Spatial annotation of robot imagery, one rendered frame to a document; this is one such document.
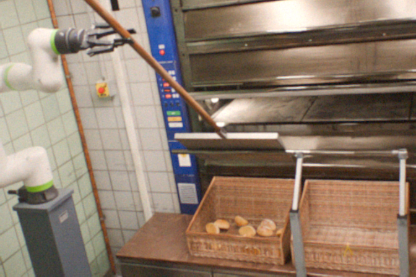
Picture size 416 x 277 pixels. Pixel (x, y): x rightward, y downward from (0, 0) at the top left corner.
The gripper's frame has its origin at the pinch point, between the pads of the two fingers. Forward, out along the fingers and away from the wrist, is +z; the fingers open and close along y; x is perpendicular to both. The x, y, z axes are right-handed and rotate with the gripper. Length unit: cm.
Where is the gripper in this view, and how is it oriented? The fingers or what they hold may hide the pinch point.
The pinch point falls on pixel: (125, 36)
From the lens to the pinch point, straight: 186.4
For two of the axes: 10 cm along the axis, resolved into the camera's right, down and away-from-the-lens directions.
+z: 9.2, -0.1, -3.8
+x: -3.6, -3.5, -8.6
